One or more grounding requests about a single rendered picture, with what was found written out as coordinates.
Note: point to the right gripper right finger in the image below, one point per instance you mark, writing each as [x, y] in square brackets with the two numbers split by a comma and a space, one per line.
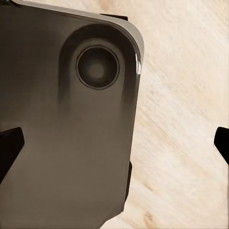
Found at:
[221, 141]

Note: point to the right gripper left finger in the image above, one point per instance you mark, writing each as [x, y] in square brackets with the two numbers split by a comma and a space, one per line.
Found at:
[11, 143]

